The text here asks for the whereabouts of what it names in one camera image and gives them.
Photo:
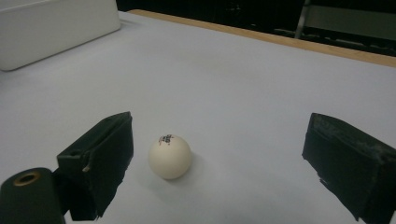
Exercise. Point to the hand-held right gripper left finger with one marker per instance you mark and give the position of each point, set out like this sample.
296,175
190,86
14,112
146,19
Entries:
102,161

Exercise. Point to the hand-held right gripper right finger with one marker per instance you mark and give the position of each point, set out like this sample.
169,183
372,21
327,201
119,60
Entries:
351,168

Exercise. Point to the white table tennis ball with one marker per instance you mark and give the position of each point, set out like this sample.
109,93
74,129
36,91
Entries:
169,158

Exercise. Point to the white plastic container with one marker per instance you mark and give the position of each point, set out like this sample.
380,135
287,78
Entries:
53,31

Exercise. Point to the white table mat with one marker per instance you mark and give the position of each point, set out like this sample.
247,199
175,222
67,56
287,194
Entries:
218,93

